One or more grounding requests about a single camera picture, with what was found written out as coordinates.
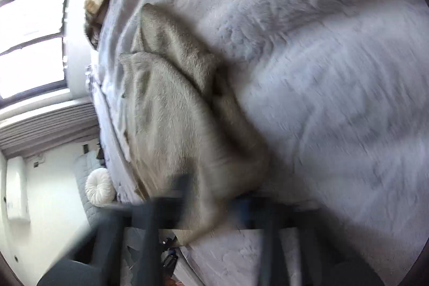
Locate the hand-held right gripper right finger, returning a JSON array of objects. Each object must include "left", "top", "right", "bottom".
[{"left": 232, "top": 194, "right": 383, "bottom": 286}]

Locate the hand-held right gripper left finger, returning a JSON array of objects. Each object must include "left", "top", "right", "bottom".
[{"left": 37, "top": 174, "right": 195, "bottom": 286}]

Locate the olive knitted sweater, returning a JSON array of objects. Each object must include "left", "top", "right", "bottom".
[{"left": 119, "top": 3, "right": 273, "bottom": 246}]

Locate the round white cushion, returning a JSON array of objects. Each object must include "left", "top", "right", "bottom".
[{"left": 85, "top": 168, "right": 117, "bottom": 207}]

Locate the grey quilted chair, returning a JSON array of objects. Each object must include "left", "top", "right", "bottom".
[{"left": 71, "top": 153, "right": 113, "bottom": 218}]

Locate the smooth lavender duvet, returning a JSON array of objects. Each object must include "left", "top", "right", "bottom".
[{"left": 88, "top": 48, "right": 136, "bottom": 203}]

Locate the grey pleated curtain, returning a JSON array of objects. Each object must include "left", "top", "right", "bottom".
[{"left": 0, "top": 100, "right": 102, "bottom": 157}]

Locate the lavender embossed blanket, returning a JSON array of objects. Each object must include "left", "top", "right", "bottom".
[{"left": 90, "top": 0, "right": 429, "bottom": 286}]

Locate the window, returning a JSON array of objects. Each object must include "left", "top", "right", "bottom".
[{"left": 0, "top": 0, "right": 73, "bottom": 99}]

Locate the white wall appliance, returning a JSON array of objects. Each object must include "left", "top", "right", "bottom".
[{"left": 6, "top": 156, "right": 31, "bottom": 224}]

